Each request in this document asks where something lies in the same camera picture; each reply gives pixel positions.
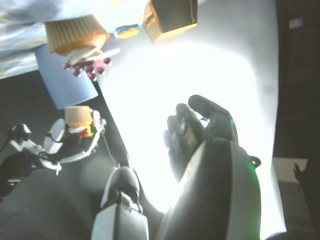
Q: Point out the strawberry cupcake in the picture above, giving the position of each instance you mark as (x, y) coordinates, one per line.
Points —
(77, 116)

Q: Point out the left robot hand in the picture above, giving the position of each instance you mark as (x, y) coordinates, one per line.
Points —
(220, 187)

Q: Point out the chocolate berry cupcake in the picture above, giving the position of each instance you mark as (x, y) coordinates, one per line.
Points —
(72, 35)

